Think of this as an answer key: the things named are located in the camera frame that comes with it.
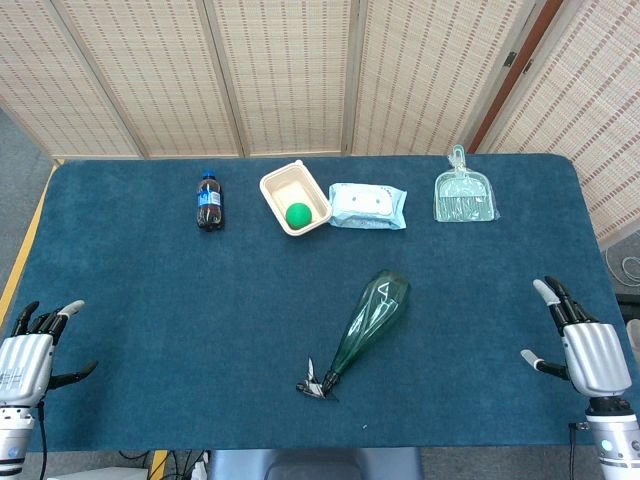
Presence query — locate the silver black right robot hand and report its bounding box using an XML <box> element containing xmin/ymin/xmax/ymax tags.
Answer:
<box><xmin>519</xmin><ymin>276</ymin><xmax>632</xmax><ymax>399</ymax></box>

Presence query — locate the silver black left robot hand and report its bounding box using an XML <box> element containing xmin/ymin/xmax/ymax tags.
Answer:
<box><xmin>0</xmin><ymin>299</ymin><xmax>99</xmax><ymax>407</ymax></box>

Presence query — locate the green spray bottle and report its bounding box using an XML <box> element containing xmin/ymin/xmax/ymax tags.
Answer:
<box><xmin>295</xmin><ymin>269</ymin><xmax>412</xmax><ymax>401</ymax></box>

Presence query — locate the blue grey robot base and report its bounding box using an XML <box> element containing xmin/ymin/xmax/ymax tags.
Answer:
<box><xmin>207</xmin><ymin>448</ymin><xmax>425</xmax><ymax>480</ymax></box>

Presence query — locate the small cola bottle blue label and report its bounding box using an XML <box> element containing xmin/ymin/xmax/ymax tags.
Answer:
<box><xmin>195</xmin><ymin>170</ymin><xmax>225</xmax><ymax>233</ymax></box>

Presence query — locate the blue table mat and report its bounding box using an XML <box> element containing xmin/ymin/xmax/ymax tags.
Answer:
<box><xmin>9</xmin><ymin>153</ymin><xmax>629</xmax><ymax>453</ymax></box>

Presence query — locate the mint dustpan brush set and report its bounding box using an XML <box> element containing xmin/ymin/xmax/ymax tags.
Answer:
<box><xmin>432</xmin><ymin>144</ymin><xmax>501</xmax><ymax>223</ymax></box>

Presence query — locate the narrow woven folding screen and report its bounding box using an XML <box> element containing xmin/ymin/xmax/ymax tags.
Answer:
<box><xmin>474</xmin><ymin>0</ymin><xmax>640</xmax><ymax>246</ymax></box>

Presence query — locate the light blue wet wipes pack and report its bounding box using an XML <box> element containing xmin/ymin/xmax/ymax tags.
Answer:
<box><xmin>327</xmin><ymin>181</ymin><xmax>408</xmax><ymax>231</ymax></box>

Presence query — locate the beige rectangular food container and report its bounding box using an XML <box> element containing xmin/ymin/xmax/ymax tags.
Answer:
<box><xmin>258</xmin><ymin>159</ymin><xmax>333</xmax><ymax>236</ymax></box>

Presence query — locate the green ball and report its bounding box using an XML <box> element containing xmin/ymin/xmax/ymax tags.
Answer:
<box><xmin>285</xmin><ymin>201</ymin><xmax>314</xmax><ymax>231</ymax></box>

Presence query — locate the wide woven folding screen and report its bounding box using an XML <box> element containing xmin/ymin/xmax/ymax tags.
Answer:
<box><xmin>0</xmin><ymin>0</ymin><xmax>546</xmax><ymax>160</ymax></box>

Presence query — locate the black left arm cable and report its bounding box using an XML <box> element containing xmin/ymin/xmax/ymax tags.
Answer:
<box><xmin>34</xmin><ymin>403</ymin><xmax>49</xmax><ymax>480</ymax></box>

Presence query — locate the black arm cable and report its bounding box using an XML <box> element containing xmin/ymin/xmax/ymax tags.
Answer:
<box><xmin>567</xmin><ymin>421</ymin><xmax>589</xmax><ymax>480</ymax></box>
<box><xmin>34</xmin><ymin>403</ymin><xmax>49</xmax><ymax>480</ymax></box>

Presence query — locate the white floor cable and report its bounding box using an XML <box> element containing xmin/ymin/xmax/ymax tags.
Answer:
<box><xmin>604</xmin><ymin>243</ymin><xmax>640</xmax><ymax>287</ymax></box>

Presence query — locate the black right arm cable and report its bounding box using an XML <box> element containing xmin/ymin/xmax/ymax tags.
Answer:
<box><xmin>567</xmin><ymin>421</ymin><xmax>589</xmax><ymax>480</ymax></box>

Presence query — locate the brown wooden post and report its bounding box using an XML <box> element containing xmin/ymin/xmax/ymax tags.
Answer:
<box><xmin>468</xmin><ymin>0</ymin><xmax>565</xmax><ymax>154</ymax></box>

